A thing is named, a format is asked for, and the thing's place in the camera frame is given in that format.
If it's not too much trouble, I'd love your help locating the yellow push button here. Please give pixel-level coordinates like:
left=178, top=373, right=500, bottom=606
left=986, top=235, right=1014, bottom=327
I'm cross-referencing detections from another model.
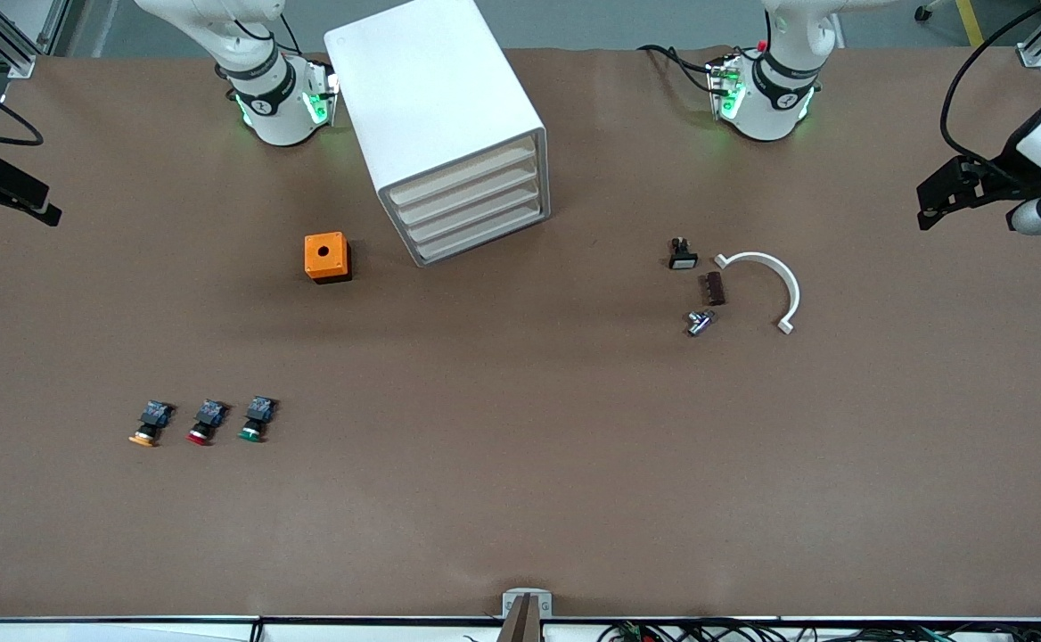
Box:
left=128, top=400, right=174, bottom=448

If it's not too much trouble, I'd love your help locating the red push button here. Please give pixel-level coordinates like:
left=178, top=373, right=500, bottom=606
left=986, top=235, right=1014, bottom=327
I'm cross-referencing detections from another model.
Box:
left=185, top=399, right=230, bottom=447

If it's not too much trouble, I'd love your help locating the green push button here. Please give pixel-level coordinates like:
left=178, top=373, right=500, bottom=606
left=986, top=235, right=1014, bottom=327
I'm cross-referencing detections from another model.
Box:
left=237, top=396, right=277, bottom=443

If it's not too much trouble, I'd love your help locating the brown table cover mat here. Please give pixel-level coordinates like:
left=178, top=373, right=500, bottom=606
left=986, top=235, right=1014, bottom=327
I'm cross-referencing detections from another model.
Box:
left=0, top=46, right=1041, bottom=619

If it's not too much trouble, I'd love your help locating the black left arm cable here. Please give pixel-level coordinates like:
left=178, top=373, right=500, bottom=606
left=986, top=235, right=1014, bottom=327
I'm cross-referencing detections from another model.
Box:
left=939, top=0, right=1041, bottom=166

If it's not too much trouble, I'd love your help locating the white curved plastic bracket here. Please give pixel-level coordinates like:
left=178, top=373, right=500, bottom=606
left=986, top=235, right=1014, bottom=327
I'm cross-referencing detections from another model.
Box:
left=714, top=251, right=802, bottom=336

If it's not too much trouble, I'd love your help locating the orange button enclosure box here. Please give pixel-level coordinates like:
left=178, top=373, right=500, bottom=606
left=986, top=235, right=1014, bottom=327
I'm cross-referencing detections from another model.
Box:
left=304, top=232, right=353, bottom=284

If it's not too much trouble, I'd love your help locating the black base power cable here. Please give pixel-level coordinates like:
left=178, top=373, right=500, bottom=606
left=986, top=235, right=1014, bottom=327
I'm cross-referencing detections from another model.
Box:
left=638, top=43, right=717, bottom=95

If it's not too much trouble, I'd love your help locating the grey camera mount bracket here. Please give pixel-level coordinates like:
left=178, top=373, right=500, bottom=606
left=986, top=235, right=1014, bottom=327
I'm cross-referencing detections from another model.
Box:
left=501, top=588, right=553, bottom=642

